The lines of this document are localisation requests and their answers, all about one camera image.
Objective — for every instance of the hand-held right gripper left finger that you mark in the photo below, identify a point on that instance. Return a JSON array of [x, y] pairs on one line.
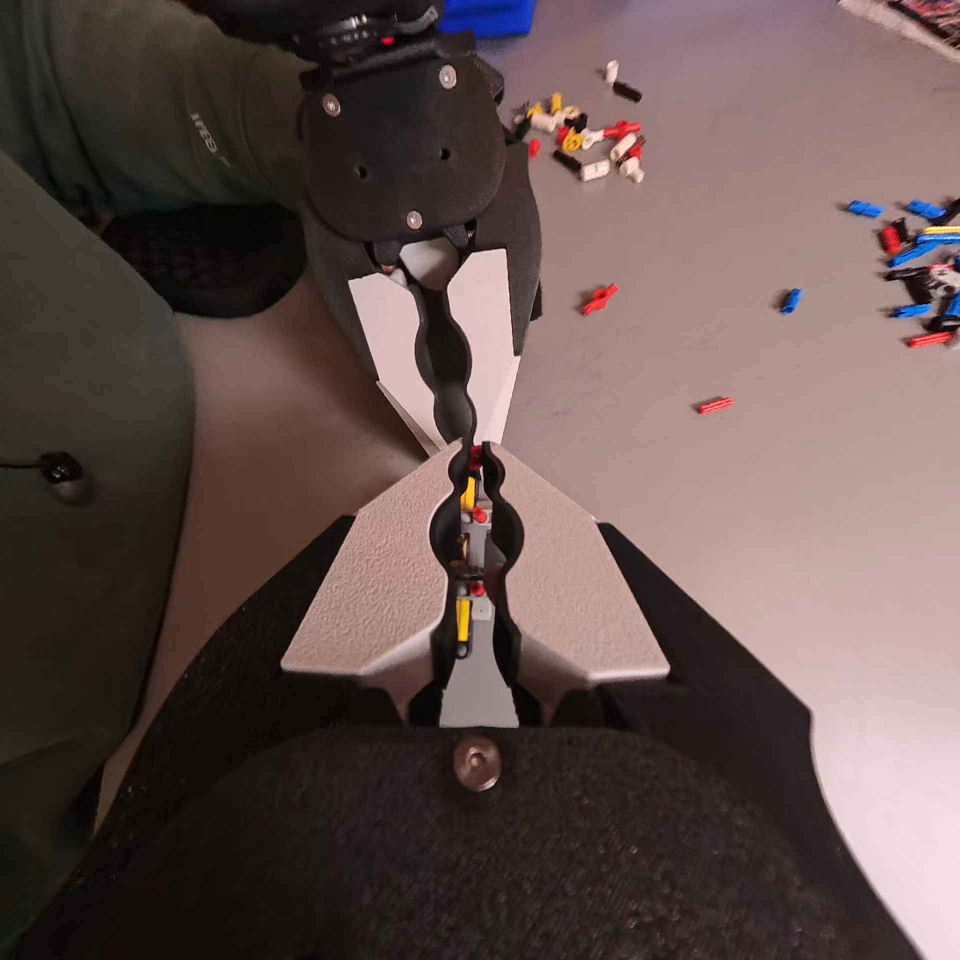
[[367, 592]]

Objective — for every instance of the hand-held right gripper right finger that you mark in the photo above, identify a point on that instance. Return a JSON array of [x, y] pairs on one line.
[[585, 600]]

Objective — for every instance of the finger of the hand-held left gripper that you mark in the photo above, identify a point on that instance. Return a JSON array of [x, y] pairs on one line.
[[491, 315], [382, 322]]

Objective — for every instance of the small multicoloured lego assembly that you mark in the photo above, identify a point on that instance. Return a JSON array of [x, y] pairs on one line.
[[472, 544]]

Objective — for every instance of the person's left forearm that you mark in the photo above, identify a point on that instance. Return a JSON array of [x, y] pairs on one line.
[[135, 90]]

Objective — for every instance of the red lego axle connector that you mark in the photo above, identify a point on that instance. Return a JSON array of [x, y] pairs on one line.
[[600, 298]]

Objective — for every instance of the pile of small lego connectors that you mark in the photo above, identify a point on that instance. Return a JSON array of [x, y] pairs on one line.
[[595, 170]]

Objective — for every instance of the red ribbed lego pin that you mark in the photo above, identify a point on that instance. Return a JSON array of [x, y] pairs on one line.
[[715, 405]]

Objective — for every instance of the short blue lego pin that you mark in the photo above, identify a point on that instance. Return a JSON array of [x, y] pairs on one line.
[[790, 301]]

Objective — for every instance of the blue plastic bin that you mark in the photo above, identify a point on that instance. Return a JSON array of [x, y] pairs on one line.
[[487, 15]]

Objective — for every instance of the black mesh pad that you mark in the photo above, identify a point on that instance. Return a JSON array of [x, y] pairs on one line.
[[210, 259]]

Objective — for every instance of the pile of blue red pieces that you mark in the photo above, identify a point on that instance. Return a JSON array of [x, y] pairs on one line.
[[862, 208]]

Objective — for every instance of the printed instruction booklet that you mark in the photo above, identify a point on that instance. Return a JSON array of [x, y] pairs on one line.
[[922, 15]]

